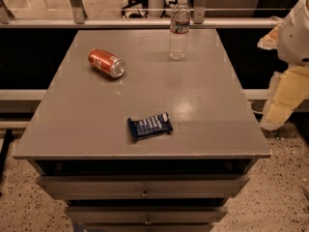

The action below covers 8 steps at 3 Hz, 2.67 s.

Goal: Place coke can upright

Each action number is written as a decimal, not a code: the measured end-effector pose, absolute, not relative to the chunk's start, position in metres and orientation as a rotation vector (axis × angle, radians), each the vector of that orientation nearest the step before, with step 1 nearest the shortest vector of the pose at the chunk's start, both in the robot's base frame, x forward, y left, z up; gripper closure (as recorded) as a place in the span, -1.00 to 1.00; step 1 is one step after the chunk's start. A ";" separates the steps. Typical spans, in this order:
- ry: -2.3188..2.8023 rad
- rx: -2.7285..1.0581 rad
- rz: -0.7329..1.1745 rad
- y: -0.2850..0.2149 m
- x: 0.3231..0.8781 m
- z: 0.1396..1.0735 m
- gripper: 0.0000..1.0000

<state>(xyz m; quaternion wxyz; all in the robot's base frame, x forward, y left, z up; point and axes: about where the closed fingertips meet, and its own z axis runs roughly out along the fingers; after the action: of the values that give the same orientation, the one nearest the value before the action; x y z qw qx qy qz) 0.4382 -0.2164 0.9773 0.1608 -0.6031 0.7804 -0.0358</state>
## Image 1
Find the grey drawer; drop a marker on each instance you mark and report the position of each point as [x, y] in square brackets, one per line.
[146, 215]
[143, 187]

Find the middle grey drawer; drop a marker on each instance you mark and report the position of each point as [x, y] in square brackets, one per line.
[146, 215]

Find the top grey drawer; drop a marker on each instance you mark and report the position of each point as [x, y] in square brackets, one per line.
[143, 187]

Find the red coke can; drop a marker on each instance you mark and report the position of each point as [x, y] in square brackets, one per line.
[106, 62]

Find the metal railing frame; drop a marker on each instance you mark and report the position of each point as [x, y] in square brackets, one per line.
[96, 14]

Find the blue snack bar wrapper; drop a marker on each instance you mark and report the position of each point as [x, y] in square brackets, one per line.
[151, 126]

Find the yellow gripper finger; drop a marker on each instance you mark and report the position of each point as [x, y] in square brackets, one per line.
[286, 91]
[269, 41]

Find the clear plastic water bottle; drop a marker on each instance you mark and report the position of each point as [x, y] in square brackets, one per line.
[179, 30]

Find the grey drawer cabinet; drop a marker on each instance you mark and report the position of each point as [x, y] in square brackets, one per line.
[80, 127]

